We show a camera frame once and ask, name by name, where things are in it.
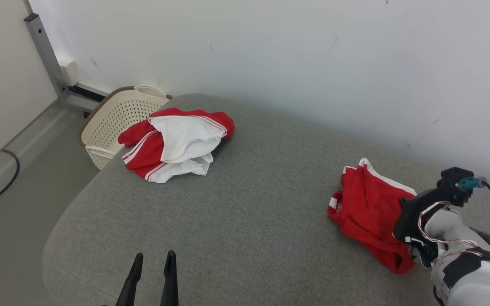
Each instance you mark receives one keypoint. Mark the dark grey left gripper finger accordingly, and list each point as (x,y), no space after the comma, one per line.
(132,284)
(170,280)

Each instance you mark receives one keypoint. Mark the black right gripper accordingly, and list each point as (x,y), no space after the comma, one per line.
(411,216)

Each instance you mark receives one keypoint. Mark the red shorts white trim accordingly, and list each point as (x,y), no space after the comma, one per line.
(368,208)

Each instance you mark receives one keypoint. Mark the red white basketball jersey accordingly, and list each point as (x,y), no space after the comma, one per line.
(185,136)

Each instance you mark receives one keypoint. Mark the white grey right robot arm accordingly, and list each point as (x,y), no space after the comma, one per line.
(474,276)

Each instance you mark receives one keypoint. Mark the cream perforated laundry basket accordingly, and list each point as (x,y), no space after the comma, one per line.
(117,114)

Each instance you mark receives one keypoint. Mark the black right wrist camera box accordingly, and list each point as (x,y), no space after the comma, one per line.
(451,180)

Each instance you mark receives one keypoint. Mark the white wall trunking box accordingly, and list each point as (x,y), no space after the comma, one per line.
(69,72)

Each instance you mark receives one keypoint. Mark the grey metal frame post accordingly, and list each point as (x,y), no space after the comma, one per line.
(47,55)

